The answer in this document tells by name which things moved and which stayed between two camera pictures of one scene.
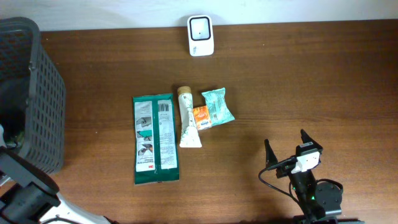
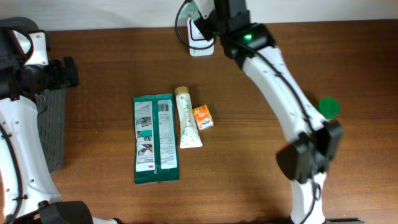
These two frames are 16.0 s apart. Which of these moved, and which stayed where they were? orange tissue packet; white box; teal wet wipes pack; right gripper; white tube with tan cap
Moved: teal wet wipes pack; right gripper
Stayed: white box; white tube with tan cap; orange tissue packet
